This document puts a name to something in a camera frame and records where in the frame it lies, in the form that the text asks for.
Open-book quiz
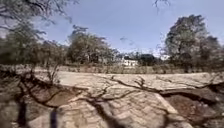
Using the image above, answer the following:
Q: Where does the dry grass field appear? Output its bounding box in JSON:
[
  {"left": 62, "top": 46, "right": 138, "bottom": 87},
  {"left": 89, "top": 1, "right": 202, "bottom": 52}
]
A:
[{"left": 0, "top": 64, "right": 224, "bottom": 76}]

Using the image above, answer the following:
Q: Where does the white building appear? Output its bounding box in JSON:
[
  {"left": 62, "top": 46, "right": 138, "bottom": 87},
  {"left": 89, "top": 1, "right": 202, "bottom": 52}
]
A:
[{"left": 121, "top": 56, "right": 140, "bottom": 68}]

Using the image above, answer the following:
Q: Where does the broad leafy tree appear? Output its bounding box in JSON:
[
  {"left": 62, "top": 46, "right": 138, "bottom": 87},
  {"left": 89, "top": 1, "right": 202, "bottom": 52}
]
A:
[{"left": 66, "top": 24, "right": 120, "bottom": 66}]

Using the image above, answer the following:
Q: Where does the tan brick path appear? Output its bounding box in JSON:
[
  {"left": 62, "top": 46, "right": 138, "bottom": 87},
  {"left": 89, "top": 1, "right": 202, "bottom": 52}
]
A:
[{"left": 0, "top": 70, "right": 224, "bottom": 128}]

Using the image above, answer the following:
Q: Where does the small bare shrub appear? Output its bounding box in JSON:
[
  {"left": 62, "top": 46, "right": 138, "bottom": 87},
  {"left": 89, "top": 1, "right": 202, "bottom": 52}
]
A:
[{"left": 43, "top": 60, "right": 63, "bottom": 85}]

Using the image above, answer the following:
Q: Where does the tall dark tree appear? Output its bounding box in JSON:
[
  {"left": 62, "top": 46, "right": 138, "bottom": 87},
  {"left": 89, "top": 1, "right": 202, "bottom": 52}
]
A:
[{"left": 162, "top": 14, "right": 224, "bottom": 73}]

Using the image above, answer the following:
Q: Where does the group of sparse trees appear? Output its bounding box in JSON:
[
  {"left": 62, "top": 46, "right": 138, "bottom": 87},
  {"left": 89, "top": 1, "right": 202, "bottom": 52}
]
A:
[{"left": 0, "top": 0, "right": 80, "bottom": 68}]

